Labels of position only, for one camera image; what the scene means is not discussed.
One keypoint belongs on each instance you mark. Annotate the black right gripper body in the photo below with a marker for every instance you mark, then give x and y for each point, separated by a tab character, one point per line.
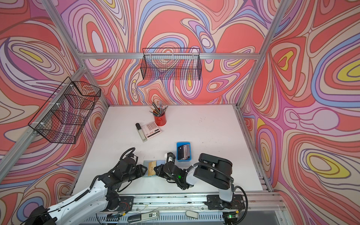
163	173

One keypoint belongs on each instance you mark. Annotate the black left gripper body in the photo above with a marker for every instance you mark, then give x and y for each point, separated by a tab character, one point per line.
135	173

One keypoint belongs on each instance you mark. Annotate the green card holder wallet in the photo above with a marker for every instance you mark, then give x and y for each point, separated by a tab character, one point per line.
145	163

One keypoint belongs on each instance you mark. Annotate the tan gold credit card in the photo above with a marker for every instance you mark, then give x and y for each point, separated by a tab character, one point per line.
151	167

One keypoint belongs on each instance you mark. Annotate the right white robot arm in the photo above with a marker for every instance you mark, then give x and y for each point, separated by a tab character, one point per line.
210	169

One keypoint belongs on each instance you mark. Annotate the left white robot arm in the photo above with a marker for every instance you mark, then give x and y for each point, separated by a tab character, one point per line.
99	196

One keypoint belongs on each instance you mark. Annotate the stack of credit cards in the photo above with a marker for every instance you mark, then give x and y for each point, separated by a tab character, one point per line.
184	152

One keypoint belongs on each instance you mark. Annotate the blue plastic card tray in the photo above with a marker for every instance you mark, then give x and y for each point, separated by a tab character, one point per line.
179	144

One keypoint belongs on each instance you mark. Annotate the grey stapler black tip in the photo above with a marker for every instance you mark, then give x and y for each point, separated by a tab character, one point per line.
141	133

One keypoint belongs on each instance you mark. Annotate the small grey oval object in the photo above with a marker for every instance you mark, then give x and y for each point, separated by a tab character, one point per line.
192	214

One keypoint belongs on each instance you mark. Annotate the pink calculator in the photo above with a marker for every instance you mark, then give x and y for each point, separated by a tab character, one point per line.
150	130

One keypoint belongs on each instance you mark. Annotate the grey remote device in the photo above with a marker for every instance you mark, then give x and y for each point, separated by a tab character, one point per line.
139	218

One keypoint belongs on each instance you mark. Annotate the red metal pen cup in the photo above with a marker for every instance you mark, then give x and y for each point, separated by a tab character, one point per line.
160	120

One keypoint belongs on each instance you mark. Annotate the pens and pencils bunch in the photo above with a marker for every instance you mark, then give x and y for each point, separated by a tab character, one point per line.
160	110

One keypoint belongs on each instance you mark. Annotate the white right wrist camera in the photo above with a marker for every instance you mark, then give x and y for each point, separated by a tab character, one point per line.
170	158

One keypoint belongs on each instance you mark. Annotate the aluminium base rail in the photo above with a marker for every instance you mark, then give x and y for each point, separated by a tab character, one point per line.
200	202

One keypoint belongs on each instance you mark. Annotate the black wire basket left wall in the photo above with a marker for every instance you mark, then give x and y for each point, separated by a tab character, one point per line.
63	118

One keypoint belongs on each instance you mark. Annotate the black wire basket wall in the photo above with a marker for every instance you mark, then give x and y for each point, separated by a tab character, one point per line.
165	63
63	118

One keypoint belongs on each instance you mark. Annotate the black wire basket back wall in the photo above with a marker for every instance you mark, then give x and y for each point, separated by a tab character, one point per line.
165	63

